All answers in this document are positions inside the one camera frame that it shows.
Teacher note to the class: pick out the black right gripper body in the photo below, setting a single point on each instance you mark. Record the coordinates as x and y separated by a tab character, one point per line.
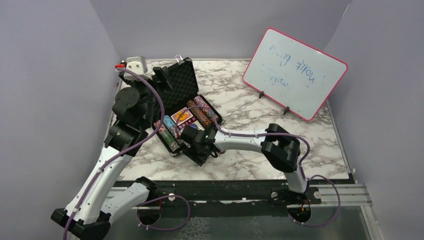
196	145

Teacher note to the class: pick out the pink framed whiteboard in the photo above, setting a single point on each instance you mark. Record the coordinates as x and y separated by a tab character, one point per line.
293	74

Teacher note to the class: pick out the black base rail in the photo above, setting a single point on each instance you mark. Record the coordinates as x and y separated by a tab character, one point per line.
226	198

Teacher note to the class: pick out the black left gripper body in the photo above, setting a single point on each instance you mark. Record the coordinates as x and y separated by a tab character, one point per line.
144	91

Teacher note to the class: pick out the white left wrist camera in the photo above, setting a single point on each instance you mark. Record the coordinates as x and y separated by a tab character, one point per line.
136	64

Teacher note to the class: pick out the red white chip stack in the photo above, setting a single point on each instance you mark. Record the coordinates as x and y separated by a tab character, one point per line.
160	126

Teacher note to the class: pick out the red playing card deck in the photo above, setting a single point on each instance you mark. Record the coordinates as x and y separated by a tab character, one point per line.
189	116

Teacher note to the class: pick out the orange dealer button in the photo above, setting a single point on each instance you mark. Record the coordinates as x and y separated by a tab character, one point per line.
181	115

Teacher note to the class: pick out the black aluminium poker case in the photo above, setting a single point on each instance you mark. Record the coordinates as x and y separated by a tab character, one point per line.
184	88

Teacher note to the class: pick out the orange blue chip stack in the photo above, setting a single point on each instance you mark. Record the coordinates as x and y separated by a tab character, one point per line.
174	132

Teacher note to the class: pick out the brown orange chip stack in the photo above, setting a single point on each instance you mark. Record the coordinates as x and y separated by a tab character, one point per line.
199	114

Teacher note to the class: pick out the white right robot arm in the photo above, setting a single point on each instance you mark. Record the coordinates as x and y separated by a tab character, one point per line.
283	150

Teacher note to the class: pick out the light blue chip stack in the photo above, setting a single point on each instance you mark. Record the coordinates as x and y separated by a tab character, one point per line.
169	123

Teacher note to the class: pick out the blue playing card deck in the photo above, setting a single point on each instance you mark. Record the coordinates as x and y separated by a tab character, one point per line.
199	124

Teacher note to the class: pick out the green chip stack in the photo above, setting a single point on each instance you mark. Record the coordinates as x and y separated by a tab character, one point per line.
169	140

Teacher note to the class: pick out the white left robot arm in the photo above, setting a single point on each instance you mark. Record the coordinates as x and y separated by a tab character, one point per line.
90	215

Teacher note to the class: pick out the blue dealer button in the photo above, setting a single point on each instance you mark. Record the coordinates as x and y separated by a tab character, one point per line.
193	125

